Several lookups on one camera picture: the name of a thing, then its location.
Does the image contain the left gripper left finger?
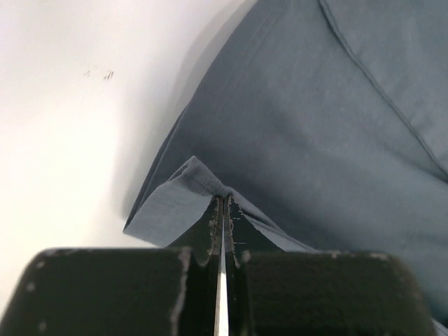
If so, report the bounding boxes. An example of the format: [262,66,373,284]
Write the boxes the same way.
[1,197,223,335]

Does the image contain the grey-blue t shirt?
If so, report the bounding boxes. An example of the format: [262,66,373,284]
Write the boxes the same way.
[124,1,447,335]

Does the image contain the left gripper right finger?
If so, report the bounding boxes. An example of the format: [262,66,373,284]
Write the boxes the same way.
[223,197,441,335]

